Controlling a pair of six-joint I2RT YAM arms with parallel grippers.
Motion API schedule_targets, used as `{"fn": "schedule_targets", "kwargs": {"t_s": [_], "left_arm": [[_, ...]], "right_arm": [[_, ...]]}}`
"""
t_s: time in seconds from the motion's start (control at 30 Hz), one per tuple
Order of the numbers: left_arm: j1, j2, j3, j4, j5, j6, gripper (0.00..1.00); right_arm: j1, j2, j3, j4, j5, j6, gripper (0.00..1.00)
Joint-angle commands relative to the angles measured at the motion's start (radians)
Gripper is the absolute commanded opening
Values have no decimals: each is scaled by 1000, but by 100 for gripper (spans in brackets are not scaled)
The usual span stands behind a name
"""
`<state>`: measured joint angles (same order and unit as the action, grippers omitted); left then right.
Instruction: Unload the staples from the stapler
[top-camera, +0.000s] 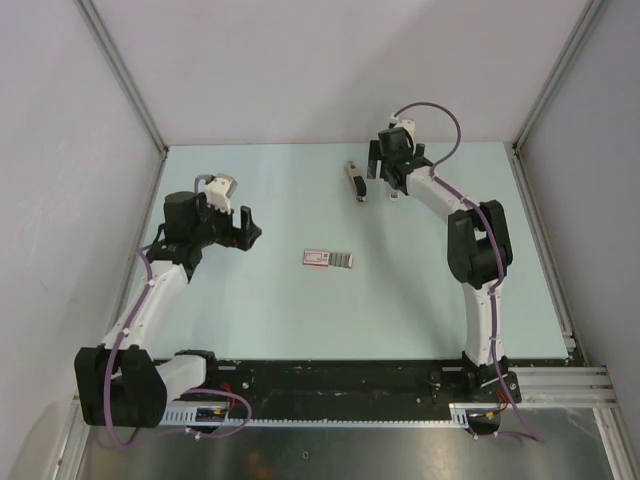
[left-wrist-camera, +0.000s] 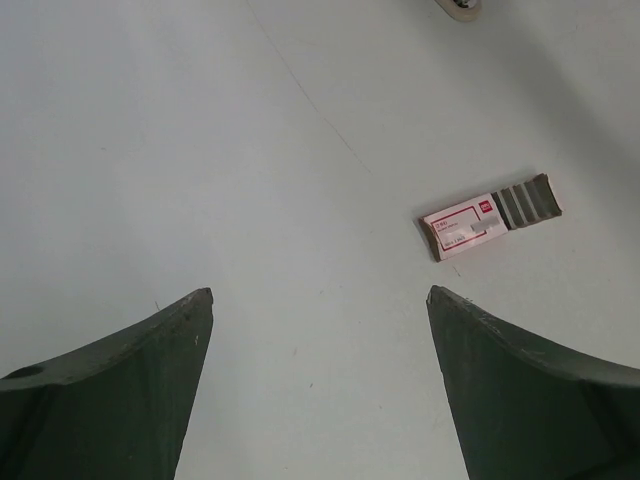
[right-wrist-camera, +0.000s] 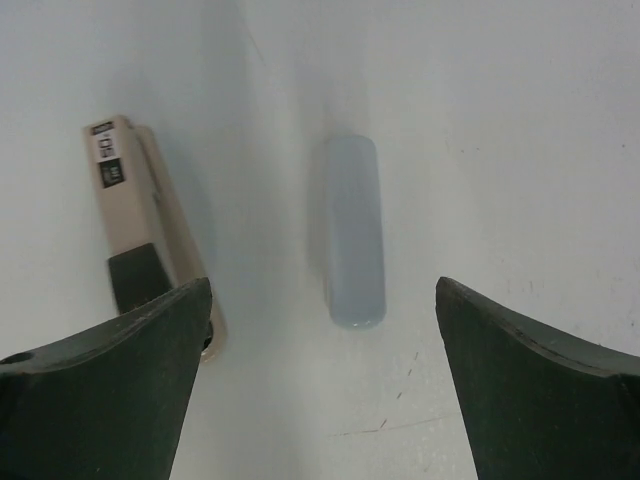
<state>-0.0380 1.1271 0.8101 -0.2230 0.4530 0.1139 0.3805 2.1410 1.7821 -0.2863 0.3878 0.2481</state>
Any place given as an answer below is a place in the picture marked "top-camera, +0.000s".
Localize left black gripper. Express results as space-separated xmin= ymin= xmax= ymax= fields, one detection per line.
xmin=191 ymin=192 xmax=261 ymax=251

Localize beige deli stapler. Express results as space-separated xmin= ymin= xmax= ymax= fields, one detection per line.
xmin=345 ymin=161 xmax=367 ymax=203

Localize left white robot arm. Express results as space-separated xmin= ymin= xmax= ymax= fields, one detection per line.
xmin=74 ymin=191 xmax=262 ymax=428

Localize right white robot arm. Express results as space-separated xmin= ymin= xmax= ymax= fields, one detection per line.
xmin=367 ymin=125 xmax=517 ymax=403

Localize red white staple box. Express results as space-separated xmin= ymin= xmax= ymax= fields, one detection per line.
xmin=302 ymin=250 xmax=353 ymax=269

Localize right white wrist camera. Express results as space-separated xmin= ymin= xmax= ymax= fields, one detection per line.
xmin=388 ymin=115 xmax=416 ymax=136

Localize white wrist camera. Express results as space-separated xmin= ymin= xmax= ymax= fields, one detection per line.
xmin=204 ymin=174 xmax=237 ymax=214
xmin=388 ymin=115 xmax=416 ymax=136

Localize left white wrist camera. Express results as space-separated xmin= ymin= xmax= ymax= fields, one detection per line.
xmin=204 ymin=174 xmax=237 ymax=214

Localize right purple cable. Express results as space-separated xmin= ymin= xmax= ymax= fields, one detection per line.
xmin=387 ymin=101 xmax=545 ymax=444

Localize purple cable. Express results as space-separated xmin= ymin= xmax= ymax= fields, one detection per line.
xmin=387 ymin=101 xmax=545 ymax=444
xmin=97 ymin=172 xmax=253 ymax=451

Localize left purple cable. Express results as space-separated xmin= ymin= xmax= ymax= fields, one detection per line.
xmin=97 ymin=172 xmax=253 ymax=451

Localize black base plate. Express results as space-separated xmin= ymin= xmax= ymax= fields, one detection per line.
xmin=180 ymin=360 xmax=522 ymax=422

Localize grey cable duct rail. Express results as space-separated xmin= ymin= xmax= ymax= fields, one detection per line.
xmin=159 ymin=399 xmax=481 ymax=431

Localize aluminium frame rails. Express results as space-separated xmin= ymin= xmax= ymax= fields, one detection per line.
xmin=77 ymin=142 xmax=639 ymax=479

